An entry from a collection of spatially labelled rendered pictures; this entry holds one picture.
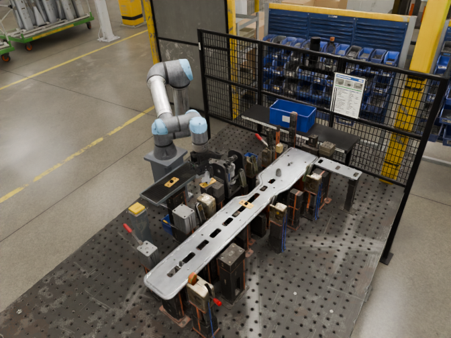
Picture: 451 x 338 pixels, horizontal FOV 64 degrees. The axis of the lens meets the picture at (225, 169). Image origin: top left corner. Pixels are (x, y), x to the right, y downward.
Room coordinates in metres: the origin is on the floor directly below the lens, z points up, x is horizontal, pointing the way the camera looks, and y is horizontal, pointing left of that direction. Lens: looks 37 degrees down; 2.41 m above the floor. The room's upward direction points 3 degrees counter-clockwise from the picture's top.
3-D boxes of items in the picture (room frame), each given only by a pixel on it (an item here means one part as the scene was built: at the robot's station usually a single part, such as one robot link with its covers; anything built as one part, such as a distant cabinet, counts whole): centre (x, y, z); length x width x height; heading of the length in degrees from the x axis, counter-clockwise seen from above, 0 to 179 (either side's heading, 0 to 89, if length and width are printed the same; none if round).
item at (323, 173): (1.80, -0.60, 0.84); 0.11 x 0.10 x 0.28; 49
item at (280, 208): (1.45, -0.28, 0.87); 0.12 x 0.09 x 0.35; 49
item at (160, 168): (1.94, 0.38, 0.90); 0.21 x 0.21 x 0.40; 55
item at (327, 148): (1.99, -0.69, 0.88); 0.08 x 0.08 x 0.36; 49
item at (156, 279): (1.50, -0.10, 1.00); 1.38 x 0.22 x 0.02; 139
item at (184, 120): (1.50, 0.15, 1.57); 0.11 x 0.11 x 0.08; 14
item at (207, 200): (1.50, 0.12, 0.89); 0.13 x 0.11 x 0.38; 49
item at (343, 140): (2.33, -0.55, 1.02); 0.90 x 0.22 x 0.03; 49
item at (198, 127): (1.41, 0.11, 1.57); 0.09 x 0.08 x 0.11; 14
